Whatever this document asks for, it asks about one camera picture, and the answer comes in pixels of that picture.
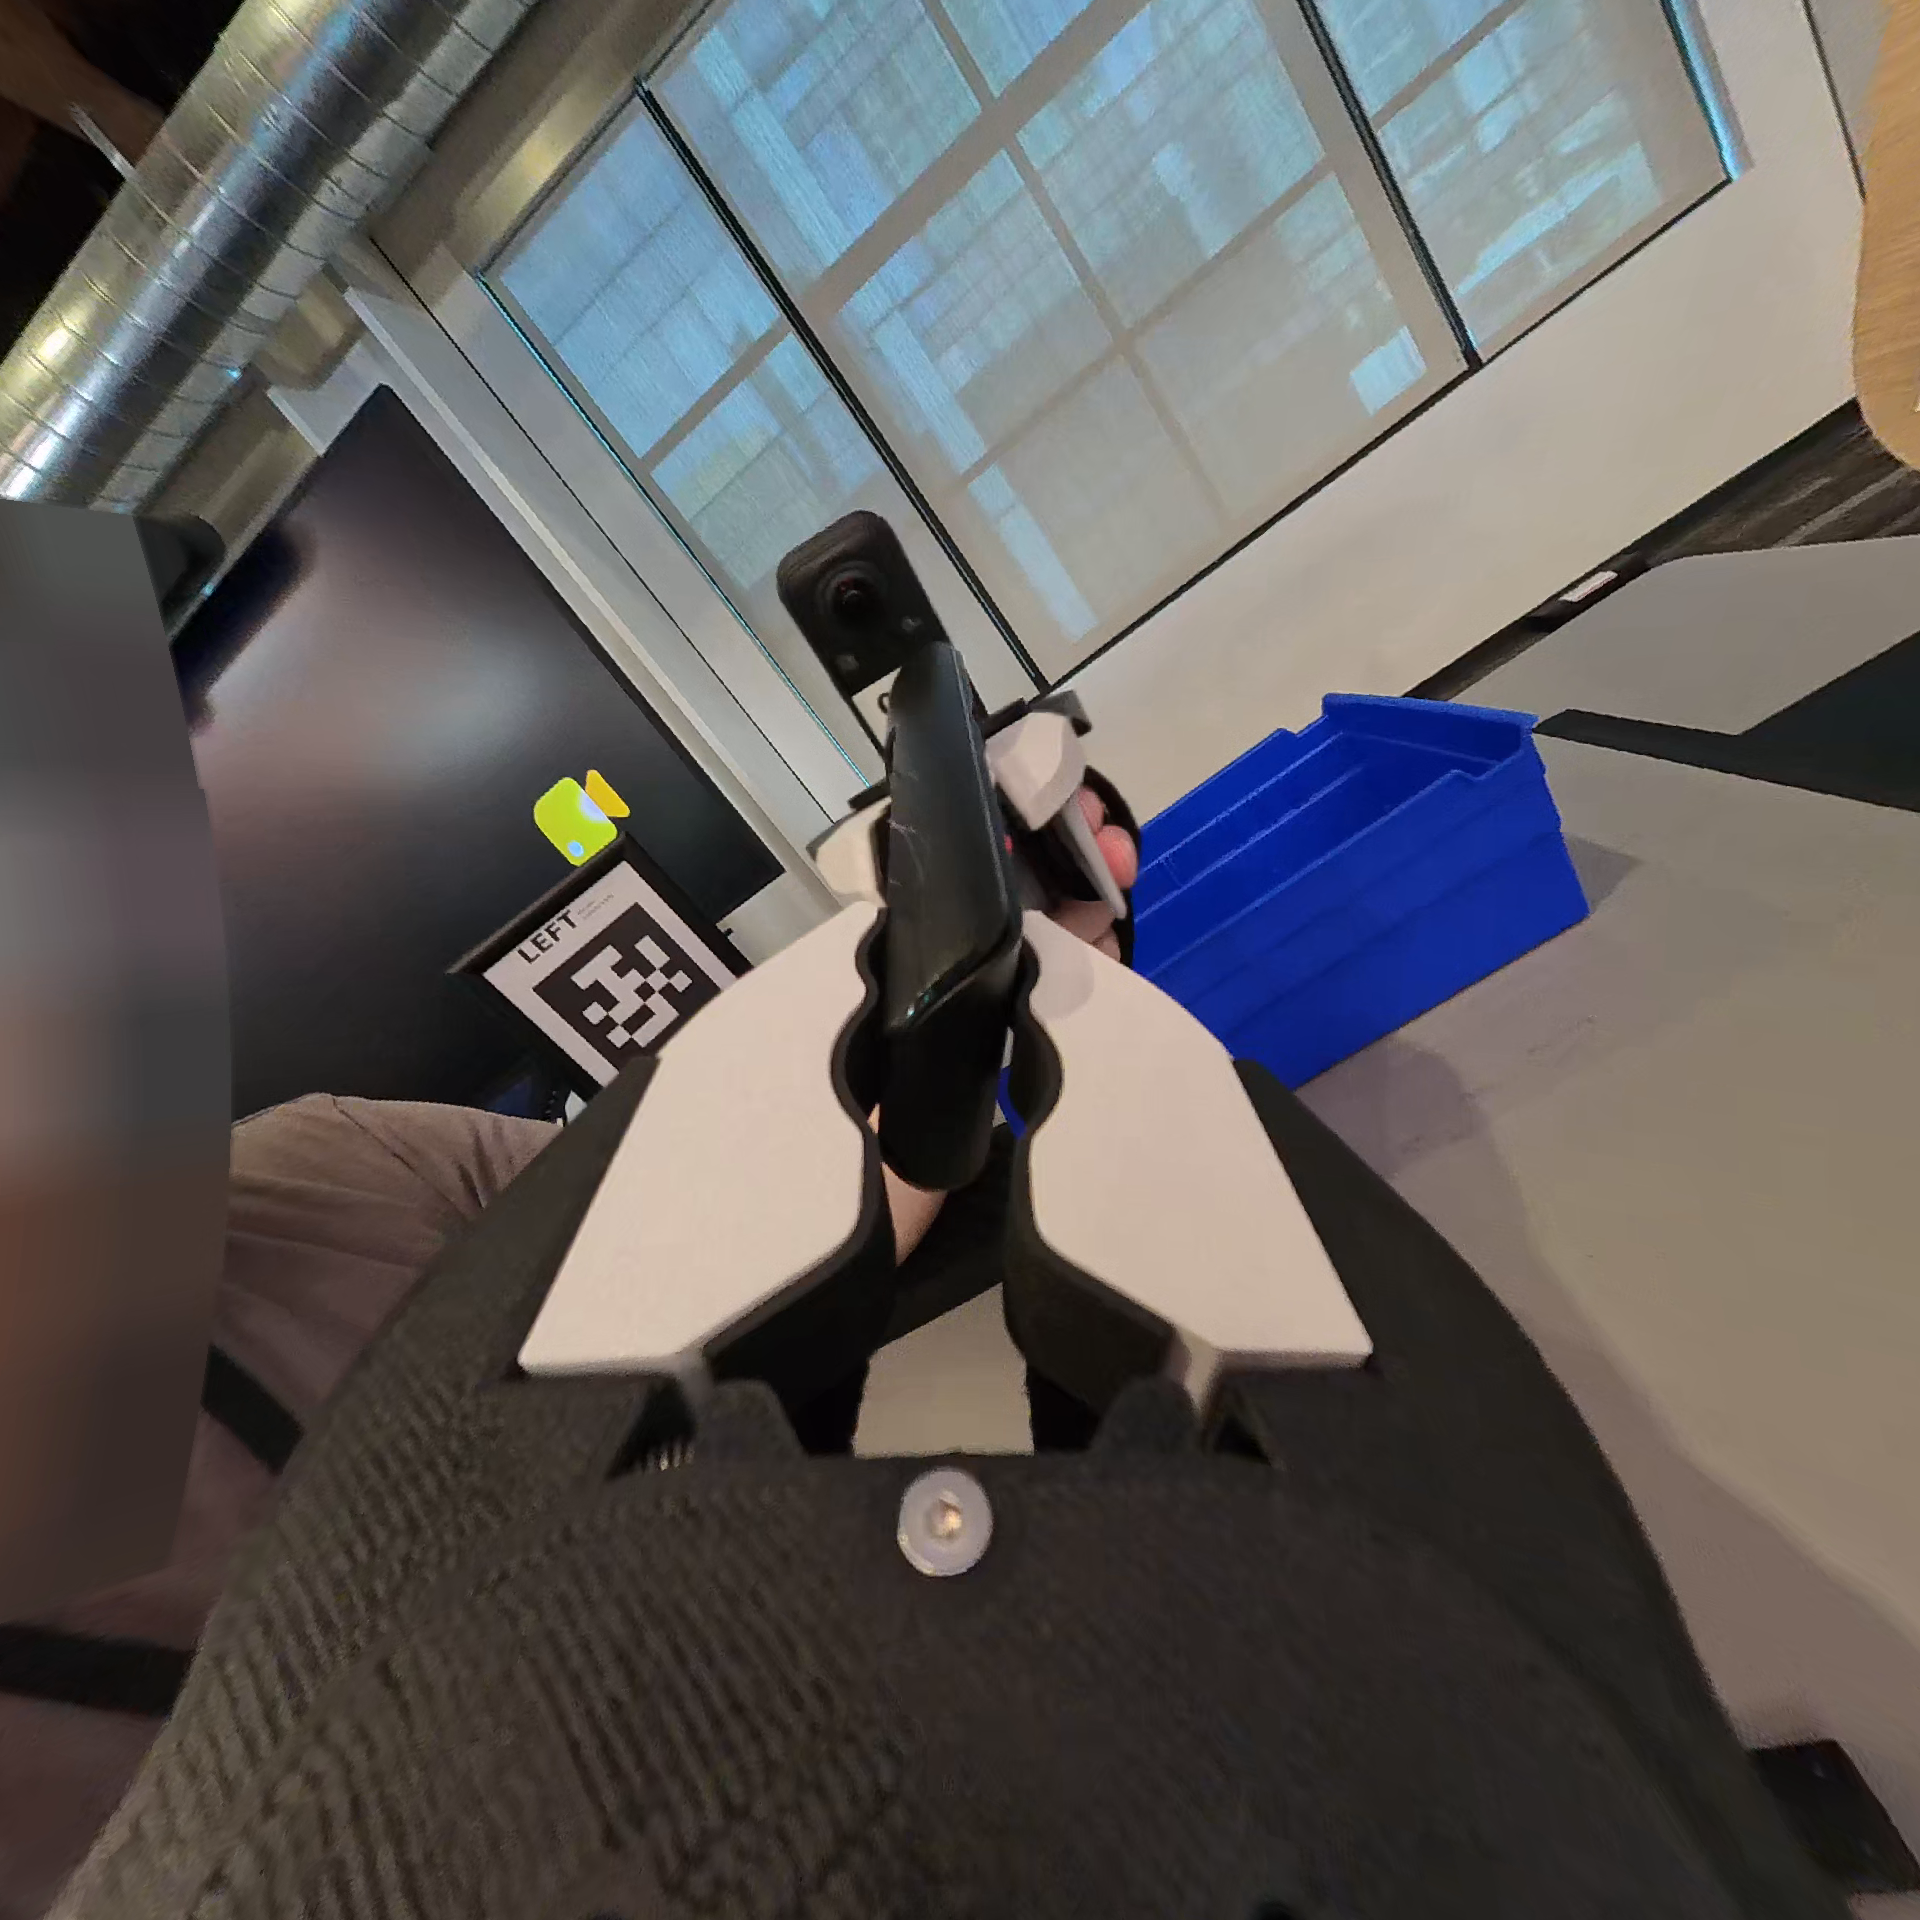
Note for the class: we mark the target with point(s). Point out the white tag sign board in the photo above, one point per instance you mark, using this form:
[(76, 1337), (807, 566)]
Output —
[(615, 977)]

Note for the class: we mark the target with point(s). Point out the black mat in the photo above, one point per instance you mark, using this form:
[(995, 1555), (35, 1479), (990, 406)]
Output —
[(1772, 737)]

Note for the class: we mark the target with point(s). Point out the person's left hand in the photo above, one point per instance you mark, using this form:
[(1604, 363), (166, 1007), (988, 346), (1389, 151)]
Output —
[(1113, 873)]

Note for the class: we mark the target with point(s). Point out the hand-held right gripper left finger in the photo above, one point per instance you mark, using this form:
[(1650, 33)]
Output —
[(708, 1202)]

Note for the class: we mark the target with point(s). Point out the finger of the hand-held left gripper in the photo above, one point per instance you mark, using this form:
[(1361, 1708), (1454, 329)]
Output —
[(851, 861), (1039, 770)]

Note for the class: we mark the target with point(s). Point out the instruction sheet on stand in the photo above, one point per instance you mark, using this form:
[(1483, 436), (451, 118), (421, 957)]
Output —
[(1899, 393)]

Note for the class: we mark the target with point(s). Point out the blue plastic bin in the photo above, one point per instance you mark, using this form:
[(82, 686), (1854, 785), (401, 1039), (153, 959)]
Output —
[(1353, 873)]

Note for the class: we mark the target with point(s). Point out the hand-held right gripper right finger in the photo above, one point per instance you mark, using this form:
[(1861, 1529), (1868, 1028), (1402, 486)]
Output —
[(1201, 1202)]

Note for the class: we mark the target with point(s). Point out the black remote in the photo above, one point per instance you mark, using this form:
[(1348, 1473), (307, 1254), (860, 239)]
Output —
[(948, 932)]

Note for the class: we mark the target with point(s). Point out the person's torso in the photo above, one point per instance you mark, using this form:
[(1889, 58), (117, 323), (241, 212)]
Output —
[(375, 1230)]

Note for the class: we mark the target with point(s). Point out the black floor outlet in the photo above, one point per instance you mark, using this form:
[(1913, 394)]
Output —
[(1575, 594)]

